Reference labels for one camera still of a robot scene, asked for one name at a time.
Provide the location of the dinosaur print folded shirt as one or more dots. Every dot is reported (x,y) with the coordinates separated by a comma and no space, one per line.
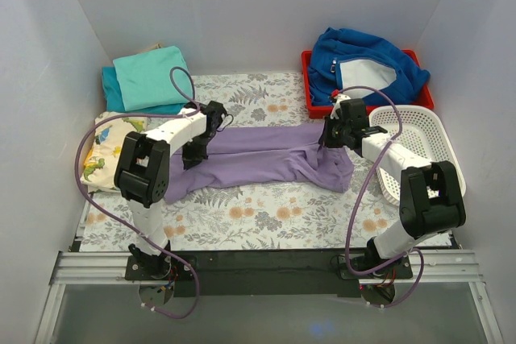
(102,160)

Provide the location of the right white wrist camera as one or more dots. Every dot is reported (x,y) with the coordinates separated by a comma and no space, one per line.
(339,97)

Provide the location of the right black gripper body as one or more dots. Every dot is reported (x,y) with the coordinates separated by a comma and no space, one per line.
(333,136)

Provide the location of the blue fleece jacket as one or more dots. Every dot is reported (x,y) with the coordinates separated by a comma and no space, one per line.
(366,66)

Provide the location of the floral table cloth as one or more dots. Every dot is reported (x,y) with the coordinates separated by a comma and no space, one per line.
(276,215)

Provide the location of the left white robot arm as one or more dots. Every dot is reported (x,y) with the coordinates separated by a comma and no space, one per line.
(143,170)

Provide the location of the purple t shirt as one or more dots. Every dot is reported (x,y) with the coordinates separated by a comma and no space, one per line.
(254,155)

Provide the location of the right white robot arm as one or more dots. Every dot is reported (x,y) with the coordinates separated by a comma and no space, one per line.
(430,197)

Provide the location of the white plastic basket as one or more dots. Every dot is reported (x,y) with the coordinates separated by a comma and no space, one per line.
(423,134)

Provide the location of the aluminium frame rail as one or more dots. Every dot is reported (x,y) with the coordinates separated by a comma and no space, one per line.
(76,268)

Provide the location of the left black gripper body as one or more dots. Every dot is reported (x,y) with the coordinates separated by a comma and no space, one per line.
(193,151)

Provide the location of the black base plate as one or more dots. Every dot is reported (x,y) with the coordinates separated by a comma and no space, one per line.
(250,273)

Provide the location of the dark teal folded shirt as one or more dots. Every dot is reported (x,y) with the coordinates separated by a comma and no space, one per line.
(114,100)

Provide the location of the light teal folded shirt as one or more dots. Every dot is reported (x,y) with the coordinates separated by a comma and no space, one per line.
(153,78)

